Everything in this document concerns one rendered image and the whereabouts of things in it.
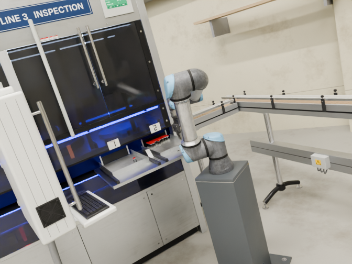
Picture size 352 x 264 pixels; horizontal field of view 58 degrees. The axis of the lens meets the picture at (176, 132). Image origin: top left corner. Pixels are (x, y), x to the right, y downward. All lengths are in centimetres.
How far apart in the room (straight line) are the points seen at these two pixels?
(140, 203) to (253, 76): 292
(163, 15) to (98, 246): 383
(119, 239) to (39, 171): 105
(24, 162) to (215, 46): 377
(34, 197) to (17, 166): 17
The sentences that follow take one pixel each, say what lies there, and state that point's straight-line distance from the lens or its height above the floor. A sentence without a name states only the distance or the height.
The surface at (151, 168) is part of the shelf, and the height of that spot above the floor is 88.
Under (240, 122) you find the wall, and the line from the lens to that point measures 506.
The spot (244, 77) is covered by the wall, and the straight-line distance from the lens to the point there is 483.
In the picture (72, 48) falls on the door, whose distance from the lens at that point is 224.
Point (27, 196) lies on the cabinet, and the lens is 168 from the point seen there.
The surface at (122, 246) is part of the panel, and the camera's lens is 255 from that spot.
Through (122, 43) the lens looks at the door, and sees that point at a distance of 233.
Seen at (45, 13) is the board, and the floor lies 195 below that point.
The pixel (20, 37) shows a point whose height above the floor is 185.
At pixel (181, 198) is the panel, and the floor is 39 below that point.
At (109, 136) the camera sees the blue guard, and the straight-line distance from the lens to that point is 228.
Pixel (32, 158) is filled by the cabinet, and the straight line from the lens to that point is 166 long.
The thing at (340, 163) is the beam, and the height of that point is 50.
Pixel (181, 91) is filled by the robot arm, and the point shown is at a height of 133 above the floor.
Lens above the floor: 155
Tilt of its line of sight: 15 degrees down
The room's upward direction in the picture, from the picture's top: 16 degrees counter-clockwise
